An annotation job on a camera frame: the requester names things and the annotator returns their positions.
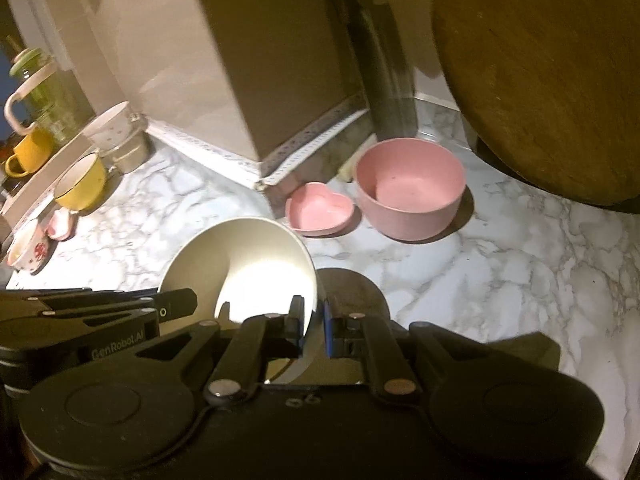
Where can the cleaver knife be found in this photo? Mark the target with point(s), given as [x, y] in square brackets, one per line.
[395, 110]

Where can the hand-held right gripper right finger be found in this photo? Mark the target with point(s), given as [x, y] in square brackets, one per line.
[328, 325]

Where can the white dotted bowl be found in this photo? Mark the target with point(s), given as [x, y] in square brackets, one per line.
[107, 125]

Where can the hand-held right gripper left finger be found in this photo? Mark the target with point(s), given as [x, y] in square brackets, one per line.
[295, 320]

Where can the green glass pitcher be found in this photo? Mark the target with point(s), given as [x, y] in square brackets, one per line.
[45, 105]

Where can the pink heart-shaped dish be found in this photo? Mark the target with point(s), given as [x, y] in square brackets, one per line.
[315, 207]

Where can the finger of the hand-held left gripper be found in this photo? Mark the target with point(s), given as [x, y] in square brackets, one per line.
[175, 304]
[45, 294]

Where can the small pink dish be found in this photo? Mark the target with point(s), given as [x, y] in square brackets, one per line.
[60, 225]

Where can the yellow bowl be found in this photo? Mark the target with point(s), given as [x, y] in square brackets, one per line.
[82, 190]

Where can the round wooden cutting board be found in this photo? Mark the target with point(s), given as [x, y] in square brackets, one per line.
[540, 85]

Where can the glass food container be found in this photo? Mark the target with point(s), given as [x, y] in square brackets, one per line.
[132, 155]

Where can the white bowl with red print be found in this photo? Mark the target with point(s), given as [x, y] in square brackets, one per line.
[30, 252]

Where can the pink bowl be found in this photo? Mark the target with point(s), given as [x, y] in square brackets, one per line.
[410, 210]

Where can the cream bowl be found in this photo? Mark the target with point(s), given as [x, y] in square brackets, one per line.
[240, 260]

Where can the yellow mug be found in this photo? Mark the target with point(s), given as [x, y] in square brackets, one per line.
[30, 152]

